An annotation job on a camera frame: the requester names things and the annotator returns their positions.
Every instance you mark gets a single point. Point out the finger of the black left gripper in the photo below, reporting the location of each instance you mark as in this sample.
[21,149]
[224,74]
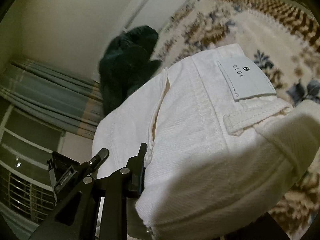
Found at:
[90,168]

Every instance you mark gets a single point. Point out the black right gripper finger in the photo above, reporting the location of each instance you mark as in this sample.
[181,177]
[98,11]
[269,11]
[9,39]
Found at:
[81,205]

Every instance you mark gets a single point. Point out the white pants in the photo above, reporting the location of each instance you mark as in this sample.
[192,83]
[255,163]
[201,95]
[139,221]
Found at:
[222,147]

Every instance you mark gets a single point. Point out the grey-green curtain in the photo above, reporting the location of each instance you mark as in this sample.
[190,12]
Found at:
[67,102]

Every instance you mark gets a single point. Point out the dark green blanket pile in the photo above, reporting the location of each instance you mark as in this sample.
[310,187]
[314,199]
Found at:
[127,65]

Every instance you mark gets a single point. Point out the white headboard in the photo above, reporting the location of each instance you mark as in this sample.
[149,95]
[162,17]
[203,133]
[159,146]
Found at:
[153,13]

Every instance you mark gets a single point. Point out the window with white frame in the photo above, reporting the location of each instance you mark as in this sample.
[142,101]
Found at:
[27,144]

